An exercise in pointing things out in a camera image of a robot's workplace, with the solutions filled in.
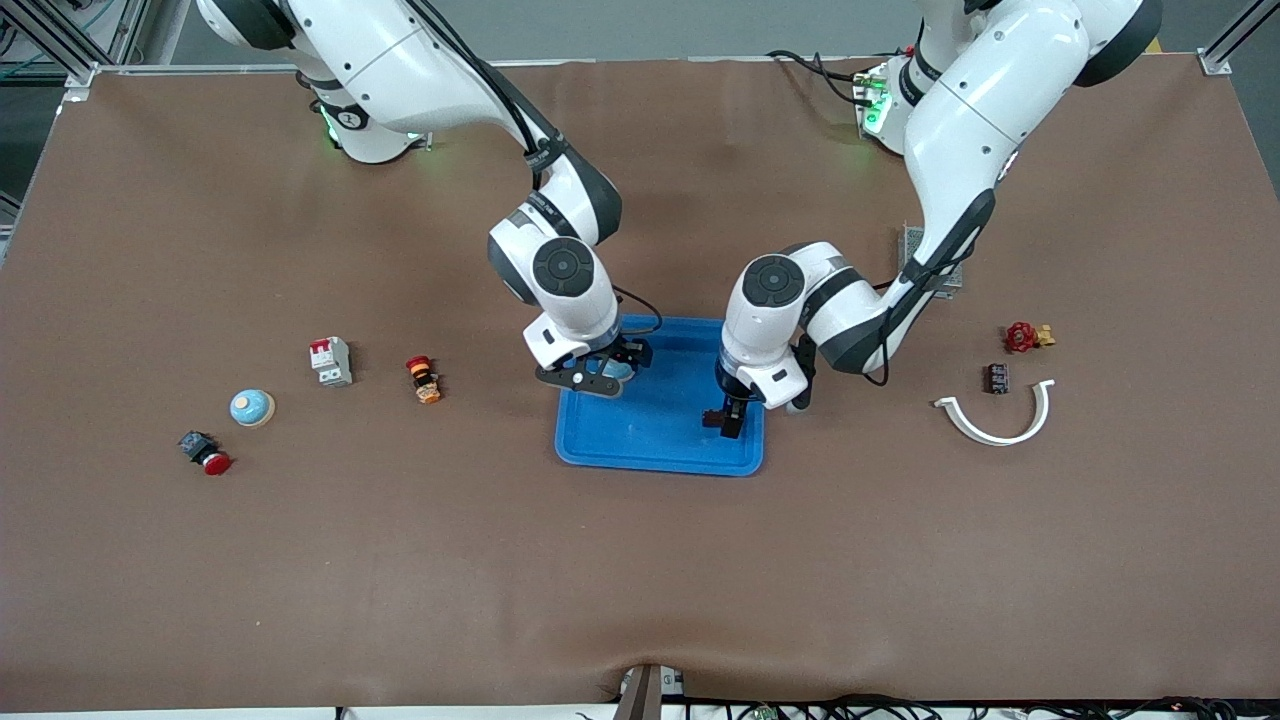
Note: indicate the white red circuit breaker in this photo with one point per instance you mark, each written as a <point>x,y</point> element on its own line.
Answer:
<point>331,362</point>

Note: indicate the blue call bell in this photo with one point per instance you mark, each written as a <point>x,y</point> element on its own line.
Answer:
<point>251,407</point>
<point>618,373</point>

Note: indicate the red mushroom push button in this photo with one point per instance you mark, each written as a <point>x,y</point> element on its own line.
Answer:
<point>205,452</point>

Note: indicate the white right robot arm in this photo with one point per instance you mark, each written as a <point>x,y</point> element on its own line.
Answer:
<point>400,60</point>

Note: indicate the black terminal block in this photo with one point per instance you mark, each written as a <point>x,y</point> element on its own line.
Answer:
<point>998,378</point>

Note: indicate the grey metal table clamp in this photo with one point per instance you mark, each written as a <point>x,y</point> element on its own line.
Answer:
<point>648,695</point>

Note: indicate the brown table mat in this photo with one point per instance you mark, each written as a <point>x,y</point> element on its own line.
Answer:
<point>640,580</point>

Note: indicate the white curved plastic clip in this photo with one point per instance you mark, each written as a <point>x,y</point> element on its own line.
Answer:
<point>995,440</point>

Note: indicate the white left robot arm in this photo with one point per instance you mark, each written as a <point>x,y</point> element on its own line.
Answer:
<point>980,100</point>

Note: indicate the metal mesh power supply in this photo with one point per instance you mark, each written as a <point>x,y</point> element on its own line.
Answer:
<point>910,245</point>

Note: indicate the blue plastic tray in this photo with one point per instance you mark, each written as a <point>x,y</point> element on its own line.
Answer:
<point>650,440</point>

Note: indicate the aluminium frame corner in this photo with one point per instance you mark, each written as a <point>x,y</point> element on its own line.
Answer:
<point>50,40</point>
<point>1235,40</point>

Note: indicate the orange emergency stop switch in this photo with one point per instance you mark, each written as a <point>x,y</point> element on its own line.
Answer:
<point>425,381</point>

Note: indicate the black electrolytic capacitor block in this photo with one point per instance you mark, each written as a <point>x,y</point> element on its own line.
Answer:
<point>712,418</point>

